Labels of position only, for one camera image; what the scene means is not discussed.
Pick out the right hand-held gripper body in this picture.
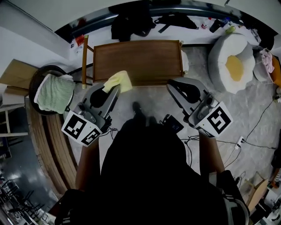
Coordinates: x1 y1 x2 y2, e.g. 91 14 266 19
183 93 234 139

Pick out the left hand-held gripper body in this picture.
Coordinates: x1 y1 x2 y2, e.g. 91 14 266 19
61 103 112 147

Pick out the yellow cloth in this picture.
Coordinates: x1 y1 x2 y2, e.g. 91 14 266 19
103 70 133 94

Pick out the wooden shelf table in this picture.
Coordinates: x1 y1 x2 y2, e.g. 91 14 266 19
81 35 191 90

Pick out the person's right forearm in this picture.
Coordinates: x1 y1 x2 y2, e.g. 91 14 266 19
198 131 226 177

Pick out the person's left forearm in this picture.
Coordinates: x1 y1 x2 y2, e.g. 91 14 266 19
76 140 101 192

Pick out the black battery pack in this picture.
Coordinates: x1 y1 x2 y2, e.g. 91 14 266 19
161 114 184 134

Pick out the white power strip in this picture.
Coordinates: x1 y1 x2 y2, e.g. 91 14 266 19
234 136 245 150

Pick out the wooden slat platform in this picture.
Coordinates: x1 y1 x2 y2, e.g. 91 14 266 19
29 109 79 199

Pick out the green knitted blanket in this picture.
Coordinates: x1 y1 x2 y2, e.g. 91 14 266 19
34 73 76 114

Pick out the egg-shaped white beanbag seat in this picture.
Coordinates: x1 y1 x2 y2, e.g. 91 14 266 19
207 33 256 94

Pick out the white window ledge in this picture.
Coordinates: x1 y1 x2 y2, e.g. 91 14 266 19
70 13 264 57

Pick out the red packet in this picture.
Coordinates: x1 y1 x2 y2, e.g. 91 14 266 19
74 35 85 47

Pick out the black round chair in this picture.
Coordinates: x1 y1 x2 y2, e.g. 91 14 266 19
28 65 76 117

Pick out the red label water bottle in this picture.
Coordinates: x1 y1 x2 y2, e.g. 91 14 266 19
201 17 213 30

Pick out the black tumbler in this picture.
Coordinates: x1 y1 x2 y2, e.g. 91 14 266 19
209 18 223 33

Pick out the grey round pouf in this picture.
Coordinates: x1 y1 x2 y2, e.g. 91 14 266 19
253 61 275 83

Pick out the brown cardboard sheet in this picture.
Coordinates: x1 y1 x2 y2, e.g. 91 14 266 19
0 58 39 90

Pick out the orange bag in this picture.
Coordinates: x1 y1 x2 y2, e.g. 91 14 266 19
270 56 281 83

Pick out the black jacket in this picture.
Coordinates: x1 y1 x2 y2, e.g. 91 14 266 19
111 13 157 42

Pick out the person's black clothing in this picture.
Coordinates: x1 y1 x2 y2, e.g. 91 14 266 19
54 114 250 225

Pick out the small wooden stool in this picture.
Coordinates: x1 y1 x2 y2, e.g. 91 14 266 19
245 171 270 210

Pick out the white floor cable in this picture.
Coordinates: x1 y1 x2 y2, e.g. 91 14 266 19
223 145 242 168

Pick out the black floor cable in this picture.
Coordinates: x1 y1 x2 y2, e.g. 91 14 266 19
243 96 277 144

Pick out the white frame table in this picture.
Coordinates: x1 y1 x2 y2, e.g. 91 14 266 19
0 92 29 137

